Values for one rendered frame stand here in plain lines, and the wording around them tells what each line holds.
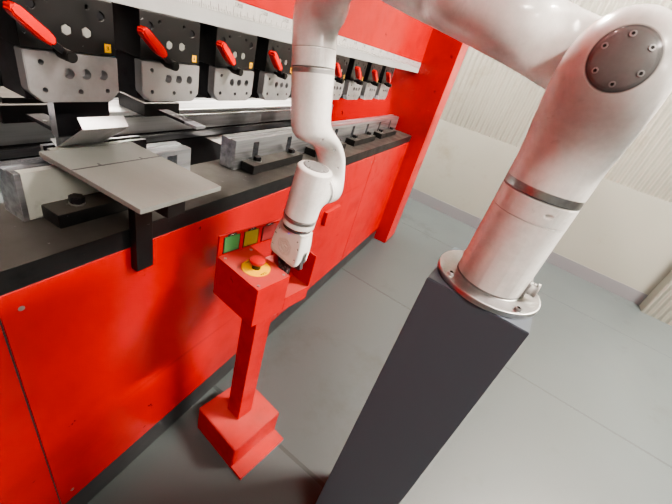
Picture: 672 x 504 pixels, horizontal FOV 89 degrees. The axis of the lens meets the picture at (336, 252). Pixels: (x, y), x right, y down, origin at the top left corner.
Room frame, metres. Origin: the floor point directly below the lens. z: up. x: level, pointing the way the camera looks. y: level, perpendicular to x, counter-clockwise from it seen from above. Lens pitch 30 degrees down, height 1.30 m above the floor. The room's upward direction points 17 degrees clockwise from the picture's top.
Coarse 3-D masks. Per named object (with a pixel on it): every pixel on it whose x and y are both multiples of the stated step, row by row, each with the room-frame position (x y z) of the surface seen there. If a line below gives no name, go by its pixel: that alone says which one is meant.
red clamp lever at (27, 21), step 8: (8, 0) 0.51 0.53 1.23; (8, 8) 0.50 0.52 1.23; (16, 8) 0.50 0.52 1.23; (16, 16) 0.50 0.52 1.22; (24, 16) 0.51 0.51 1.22; (32, 16) 0.52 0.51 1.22; (24, 24) 0.51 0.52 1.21; (32, 24) 0.52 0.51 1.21; (40, 24) 0.53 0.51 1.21; (32, 32) 0.52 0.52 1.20; (40, 32) 0.53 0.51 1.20; (48, 32) 0.54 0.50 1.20; (40, 40) 0.54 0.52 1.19; (48, 40) 0.53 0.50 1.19; (56, 48) 0.55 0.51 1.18; (64, 48) 0.56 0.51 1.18; (64, 56) 0.55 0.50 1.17; (72, 56) 0.56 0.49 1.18
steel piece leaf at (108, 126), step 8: (80, 120) 0.56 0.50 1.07; (88, 120) 0.58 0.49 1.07; (96, 120) 0.59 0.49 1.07; (104, 120) 0.60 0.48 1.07; (112, 120) 0.62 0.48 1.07; (120, 120) 0.63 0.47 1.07; (88, 128) 0.57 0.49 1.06; (96, 128) 0.58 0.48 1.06; (104, 128) 0.59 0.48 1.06; (112, 128) 0.61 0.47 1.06; (120, 128) 0.63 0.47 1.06; (72, 136) 0.57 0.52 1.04; (80, 136) 0.58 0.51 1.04; (88, 136) 0.60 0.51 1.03; (96, 136) 0.62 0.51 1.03; (104, 136) 0.64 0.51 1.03; (112, 136) 0.65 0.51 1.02; (64, 144) 0.59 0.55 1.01; (72, 144) 0.60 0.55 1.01; (80, 144) 0.62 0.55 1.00
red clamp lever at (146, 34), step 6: (138, 30) 0.69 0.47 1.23; (144, 30) 0.69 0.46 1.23; (144, 36) 0.69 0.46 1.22; (150, 36) 0.70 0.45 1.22; (150, 42) 0.70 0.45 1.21; (156, 42) 0.71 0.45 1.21; (150, 48) 0.72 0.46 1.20; (156, 48) 0.71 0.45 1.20; (162, 48) 0.72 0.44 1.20; (156, 54) 0.73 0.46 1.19; (162, 54) 0.72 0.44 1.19; (162, 60) 0.76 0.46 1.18; (168, 60) 0.74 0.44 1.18; (168, 66) 0.75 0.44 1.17; (174, 66) 0.74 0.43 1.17
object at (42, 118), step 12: (0, 96) 0.66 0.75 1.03; (12, 96) 0.67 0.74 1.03; (0, 108) 0.64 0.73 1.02; (12, 108) 0.66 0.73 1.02; (24, 108) 0.68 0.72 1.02; (36, 108) 0.70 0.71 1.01; (0, 120) 0.64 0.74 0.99; (12, 120) 0.66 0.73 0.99; (24, 120) 0.67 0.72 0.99; (36, 120) 0.67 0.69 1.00; (48, 120) 0.68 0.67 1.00
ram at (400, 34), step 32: (128, 0) 0.70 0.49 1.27; (160, 0) 0.76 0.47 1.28; (256, 0) 1.03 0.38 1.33; (288, 0) 1.16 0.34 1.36; (352, 0) 1.53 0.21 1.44; (256, 32) 1.04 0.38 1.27; (288, 32) 1.18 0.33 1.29; (352, 32) 1.59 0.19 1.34; (384, 32) 1.90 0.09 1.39; (416, 32) 2.36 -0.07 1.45; (384, 64) 2.02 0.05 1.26
